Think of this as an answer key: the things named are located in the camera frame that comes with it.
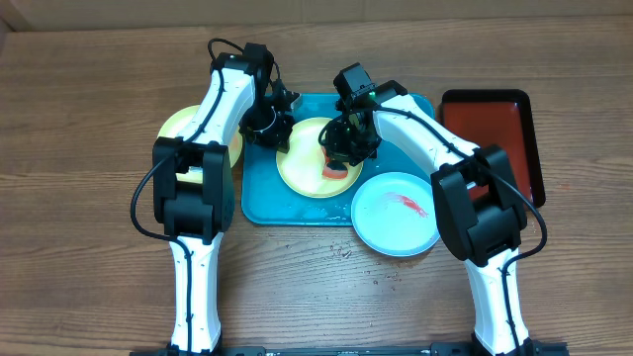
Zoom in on light blue plate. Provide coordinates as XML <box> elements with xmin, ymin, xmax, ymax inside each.
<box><xmin>351</xmin><ymin>172</ymin><xmax>440</xmax><ymax>257</ymax></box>

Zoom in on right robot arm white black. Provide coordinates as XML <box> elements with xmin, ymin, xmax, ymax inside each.
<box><xmin>319</xmin><ymin>80</ymin><xmax>529</xmax><ymax>355</ymax></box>

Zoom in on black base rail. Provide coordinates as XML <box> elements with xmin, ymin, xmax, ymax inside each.
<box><xmin>130</xmin><ymin>341</ymin><xmax>570</xmax><ymax>356</ymax></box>

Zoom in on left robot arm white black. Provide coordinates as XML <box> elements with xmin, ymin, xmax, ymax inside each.
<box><xmin>148</xmin><ymin>51</ymin><xmax>297</xmax><ymax>355</ymax></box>

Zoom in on red black lacquer tray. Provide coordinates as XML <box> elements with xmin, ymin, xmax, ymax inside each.
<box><xmin>437</xmin><ymin>89</ymin><xmax>546</xmax><ymax>208</ymax></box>

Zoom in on yellow plate with ketchup spot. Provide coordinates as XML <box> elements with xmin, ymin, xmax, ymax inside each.
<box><xmin>158</xmin><ymin>105</ymin><xmax>243</xmax><ymax>184</ymax></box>

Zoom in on red wet sponge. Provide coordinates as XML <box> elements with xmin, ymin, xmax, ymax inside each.
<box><xmin>321</xmin><ymin>147</ymin><xmax>348</xmax><ymax>180</ymax></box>

